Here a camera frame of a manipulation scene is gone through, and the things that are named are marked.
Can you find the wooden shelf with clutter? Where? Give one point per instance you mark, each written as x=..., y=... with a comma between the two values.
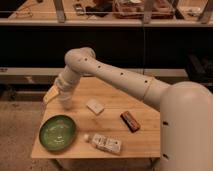
x=109, y=13

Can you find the green ceramic bowl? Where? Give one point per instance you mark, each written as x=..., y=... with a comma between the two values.
x=57, y=133

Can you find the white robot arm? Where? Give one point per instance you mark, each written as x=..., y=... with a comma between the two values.
x=186, y=108

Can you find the white plastic bottle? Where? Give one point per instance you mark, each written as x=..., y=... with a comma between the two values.
x=104, y=143

